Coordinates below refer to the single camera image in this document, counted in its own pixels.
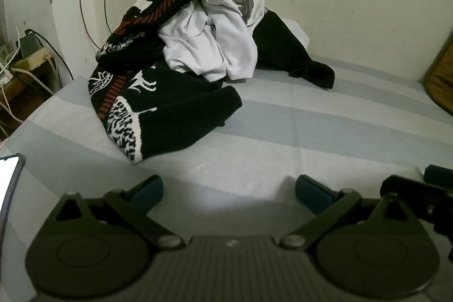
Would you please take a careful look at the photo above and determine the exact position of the wooden shelf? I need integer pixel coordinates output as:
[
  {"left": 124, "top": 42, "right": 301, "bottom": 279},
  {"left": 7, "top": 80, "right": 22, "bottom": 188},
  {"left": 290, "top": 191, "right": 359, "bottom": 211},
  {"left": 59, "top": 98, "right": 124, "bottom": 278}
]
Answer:
[{"left": 0, "top": 47, "right": 61, "bottom": 140}]

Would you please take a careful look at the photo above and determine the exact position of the white t-shirt with grey print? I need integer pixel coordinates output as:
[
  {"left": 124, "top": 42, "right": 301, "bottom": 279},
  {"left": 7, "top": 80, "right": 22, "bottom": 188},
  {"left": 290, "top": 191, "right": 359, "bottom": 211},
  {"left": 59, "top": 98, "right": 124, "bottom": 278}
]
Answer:
[{"left": 157, "top": 0, "right": 266, "bottom": 82}]

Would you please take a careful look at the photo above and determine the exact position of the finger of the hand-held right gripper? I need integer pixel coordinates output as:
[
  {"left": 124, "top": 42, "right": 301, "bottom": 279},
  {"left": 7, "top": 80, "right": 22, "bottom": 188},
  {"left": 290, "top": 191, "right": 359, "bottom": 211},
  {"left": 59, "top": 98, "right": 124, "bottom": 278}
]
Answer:
[
  {"left": 380, "top": 175, "right": 453, "bottom": 235},
  {"left": 424, "top": 164, "right": 453, "bottom": 184}
]

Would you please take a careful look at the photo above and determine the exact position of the white cable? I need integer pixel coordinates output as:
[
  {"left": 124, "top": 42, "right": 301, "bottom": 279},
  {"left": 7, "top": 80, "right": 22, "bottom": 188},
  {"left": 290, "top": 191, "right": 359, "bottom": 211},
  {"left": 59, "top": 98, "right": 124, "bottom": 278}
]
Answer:
[{"left": 10, "top": 54, "right": 59, "bottom": 92}]

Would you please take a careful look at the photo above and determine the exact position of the striped bed sheet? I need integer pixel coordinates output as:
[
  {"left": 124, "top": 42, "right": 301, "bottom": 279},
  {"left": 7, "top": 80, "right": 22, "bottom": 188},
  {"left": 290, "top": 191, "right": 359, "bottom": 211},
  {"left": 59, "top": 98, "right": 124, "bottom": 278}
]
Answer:
[{"left": 0, "top": 19, "right": 453, "bottom": 302}]

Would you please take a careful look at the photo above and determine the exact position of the black charger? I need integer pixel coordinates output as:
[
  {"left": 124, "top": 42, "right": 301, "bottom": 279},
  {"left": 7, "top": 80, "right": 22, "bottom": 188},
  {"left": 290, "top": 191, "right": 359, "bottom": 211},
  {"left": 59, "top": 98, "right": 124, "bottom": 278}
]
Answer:
[{"left": 19, "top": 31, "right": 40, "bottom": 59}]

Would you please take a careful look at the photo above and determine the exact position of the brown cushion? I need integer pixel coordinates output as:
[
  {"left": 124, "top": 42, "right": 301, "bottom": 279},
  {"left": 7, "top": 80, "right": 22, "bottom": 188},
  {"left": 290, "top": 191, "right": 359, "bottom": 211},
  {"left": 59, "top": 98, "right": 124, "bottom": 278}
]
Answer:
[{"left": 424, "top": 38, "right": 453, "bottom": 117}]

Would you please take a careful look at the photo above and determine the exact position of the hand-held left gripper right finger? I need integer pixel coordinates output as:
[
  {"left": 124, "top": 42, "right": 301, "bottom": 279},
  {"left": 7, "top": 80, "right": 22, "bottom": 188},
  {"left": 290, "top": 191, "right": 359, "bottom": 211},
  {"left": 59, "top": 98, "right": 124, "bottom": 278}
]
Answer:
[{"left": 279, "top": 175, "right": 413, "bottom": 249}]

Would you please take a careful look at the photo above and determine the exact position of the black patterned knit sweater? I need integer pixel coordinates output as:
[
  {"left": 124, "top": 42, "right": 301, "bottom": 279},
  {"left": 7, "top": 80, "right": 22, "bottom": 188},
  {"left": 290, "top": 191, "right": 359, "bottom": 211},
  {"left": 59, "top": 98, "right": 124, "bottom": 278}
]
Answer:
[{"left": 87, "top": 0, "right": 243, "bottom": 164}]

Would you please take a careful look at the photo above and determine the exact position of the black garment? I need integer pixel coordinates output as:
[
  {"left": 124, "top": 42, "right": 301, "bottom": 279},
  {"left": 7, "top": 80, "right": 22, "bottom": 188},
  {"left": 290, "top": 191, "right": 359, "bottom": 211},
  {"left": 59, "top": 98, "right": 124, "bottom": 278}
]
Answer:
[{"left": 252, "top": 10, "right": 336, "bottom": 90}]

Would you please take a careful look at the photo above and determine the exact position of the smartphone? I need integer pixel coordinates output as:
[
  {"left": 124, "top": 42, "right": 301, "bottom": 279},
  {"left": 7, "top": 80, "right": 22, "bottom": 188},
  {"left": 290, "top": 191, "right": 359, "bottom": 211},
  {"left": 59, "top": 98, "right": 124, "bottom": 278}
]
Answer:
[{"left": 0, "top": 153, "right": 26, "bottom": 228}]

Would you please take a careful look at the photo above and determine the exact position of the white power strip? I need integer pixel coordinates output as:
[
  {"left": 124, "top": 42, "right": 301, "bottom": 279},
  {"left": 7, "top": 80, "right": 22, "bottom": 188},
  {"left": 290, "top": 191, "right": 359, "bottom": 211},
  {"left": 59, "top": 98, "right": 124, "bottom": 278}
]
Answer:
[{"left": 0, "top": 46, "right": 15, "bottom": 85}]

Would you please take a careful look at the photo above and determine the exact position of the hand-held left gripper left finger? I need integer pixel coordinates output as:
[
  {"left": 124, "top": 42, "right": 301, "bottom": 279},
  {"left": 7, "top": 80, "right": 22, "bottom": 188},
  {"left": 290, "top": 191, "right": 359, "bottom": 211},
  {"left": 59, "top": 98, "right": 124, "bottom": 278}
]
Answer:
[{"left": 55, "top": 175, "right": 186, "bottom": 250}]

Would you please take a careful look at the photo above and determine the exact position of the black charger cable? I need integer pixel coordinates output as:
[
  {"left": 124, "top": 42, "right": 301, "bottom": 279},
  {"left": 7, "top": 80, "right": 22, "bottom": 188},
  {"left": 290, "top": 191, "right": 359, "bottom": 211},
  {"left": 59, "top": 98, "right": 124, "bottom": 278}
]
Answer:
[{"left": 25, "top": 29, "right": 76, "bottom": 80}]

